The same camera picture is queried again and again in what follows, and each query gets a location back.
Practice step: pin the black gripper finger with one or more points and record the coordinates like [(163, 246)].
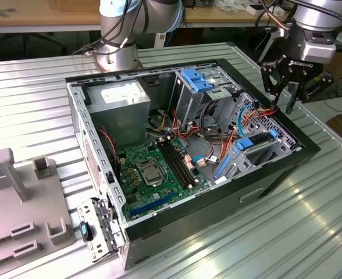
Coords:
[(293, 97), (266, 80)]

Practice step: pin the hard disk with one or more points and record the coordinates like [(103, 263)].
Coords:
[(244, 144)]

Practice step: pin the grey metal disk bay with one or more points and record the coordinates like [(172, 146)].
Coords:
[(285, 146)]

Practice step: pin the small white box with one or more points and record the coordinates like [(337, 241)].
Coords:
[(278, 12)]

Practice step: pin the blue plastic drive latch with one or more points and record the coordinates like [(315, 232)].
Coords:
[(194, 78)]

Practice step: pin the wooden desk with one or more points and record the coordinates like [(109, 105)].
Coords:
[(217, 17), (28, 17)]

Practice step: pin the grey metal drive cage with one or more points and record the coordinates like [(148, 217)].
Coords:
[(185, 98)]

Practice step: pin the white paper tag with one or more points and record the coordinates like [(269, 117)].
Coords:
[(221, 180)]

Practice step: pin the black RAM slot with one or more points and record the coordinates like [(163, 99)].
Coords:
[(175, 162), (171, 163), (184, 161), (180, 162)]

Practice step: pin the black open PC case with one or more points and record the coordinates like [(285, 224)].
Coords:
[(217, 215)]

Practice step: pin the silver CPU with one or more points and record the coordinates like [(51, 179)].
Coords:
[(151, 175)]

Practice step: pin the grey power supply unit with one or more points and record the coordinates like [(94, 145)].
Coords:
[(118, 122)]

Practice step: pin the blue expansion slot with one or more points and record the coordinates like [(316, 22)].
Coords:
[(152, 205)]

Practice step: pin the green motherboard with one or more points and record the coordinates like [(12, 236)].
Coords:
[(139, 197)]

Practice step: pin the grey parts rack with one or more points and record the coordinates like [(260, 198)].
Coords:
[(28, 203)]

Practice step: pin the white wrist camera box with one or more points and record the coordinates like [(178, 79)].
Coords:
[(319, 52)]

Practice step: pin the silver slot bracket latch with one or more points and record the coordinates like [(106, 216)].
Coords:
[(87, 211)]

